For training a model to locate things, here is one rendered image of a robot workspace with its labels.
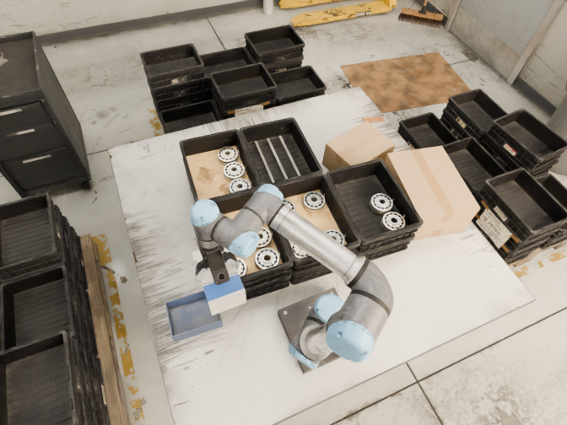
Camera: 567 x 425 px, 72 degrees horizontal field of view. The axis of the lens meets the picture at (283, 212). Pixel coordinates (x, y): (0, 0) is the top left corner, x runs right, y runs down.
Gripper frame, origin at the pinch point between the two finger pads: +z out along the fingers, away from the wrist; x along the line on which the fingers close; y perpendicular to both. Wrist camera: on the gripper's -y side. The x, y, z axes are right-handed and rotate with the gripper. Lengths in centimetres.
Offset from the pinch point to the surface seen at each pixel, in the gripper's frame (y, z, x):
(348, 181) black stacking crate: 38, 28, -76
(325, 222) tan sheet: 21, 28, -55
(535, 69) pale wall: 133, 87, -335
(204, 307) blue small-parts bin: 8.3, 40.3, 7.4
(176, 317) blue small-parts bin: 8.4, 40.3, 19.3
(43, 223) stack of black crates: 95, 61, 73
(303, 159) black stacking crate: 60, 28, -61
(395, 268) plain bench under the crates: -7, 41, -79
